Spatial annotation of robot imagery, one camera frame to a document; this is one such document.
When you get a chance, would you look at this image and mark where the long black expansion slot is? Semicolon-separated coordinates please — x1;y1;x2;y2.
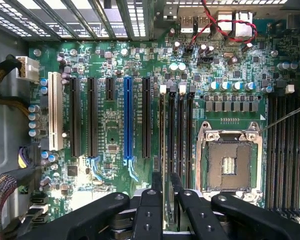
70;76;82;158
86;77;99;158
142;76;152;159

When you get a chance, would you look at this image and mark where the blue expansion slot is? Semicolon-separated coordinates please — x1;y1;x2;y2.
123;76;136;161

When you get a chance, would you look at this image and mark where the short black expansion slot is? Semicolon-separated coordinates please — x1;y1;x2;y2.
105;77;116;102

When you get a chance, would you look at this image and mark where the white PCI expansion slot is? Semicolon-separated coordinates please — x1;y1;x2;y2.
47;71;64;152

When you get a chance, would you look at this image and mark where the metal CPU socket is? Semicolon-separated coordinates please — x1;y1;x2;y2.
195;120;264;200

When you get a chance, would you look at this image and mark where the green motherboard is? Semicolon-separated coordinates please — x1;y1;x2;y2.
28;9;300;226

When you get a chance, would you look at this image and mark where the black SATA port block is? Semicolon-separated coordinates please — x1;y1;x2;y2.
28;192;50;225

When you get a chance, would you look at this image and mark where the row of grey VRM chokes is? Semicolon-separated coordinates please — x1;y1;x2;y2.
204;94;260;113

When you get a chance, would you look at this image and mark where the thin metal locking lever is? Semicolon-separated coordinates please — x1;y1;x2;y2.
257;101;300;134

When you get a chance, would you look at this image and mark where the grey metal PC case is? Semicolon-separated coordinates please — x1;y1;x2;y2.
0;0;300;240

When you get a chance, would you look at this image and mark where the white power connector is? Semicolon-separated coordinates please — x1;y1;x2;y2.
15;55;40;84

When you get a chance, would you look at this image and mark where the silver USB port block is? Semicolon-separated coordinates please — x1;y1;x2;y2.
179;14;213;34

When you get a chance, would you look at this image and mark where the silver ethernet port block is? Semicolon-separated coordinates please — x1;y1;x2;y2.
216;9;256;39

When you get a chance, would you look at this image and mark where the black flat SATA cable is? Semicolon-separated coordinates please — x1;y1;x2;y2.
11;164;45;187

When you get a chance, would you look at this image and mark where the black connector with purple wires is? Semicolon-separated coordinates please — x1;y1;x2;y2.
18;145;42;171

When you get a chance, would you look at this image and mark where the multicolour braided cable bundle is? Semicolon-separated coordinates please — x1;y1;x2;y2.
0;174;19;235

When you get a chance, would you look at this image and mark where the yellow-black braided power cable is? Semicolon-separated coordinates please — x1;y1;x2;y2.
0;55;32;118

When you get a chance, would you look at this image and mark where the red and black twisted wire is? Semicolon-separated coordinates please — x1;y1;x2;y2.
188;0;258;49

